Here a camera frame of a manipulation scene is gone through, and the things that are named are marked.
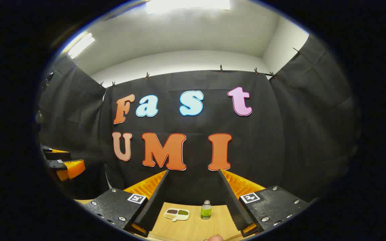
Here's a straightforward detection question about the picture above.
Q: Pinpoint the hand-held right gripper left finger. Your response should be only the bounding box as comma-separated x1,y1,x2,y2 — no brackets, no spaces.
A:
83,170,169,237

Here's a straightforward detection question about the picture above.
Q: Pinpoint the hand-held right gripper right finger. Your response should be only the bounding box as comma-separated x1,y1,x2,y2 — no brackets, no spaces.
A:
218,169,311,237

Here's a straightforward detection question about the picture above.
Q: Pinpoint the white divided bean dish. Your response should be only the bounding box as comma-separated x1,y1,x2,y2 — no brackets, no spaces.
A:
164,208,190,222

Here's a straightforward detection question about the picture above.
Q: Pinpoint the green label drink bottle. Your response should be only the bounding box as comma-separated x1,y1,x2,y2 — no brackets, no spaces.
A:
201,200,212,220

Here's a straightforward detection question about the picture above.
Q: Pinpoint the ceiling light panel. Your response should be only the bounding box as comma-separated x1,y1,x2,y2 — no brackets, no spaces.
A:
146,0,230,14
67,32,95,59

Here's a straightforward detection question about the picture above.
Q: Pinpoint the row of black cloth clips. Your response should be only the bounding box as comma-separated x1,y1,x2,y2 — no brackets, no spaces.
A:
76,47,302,88

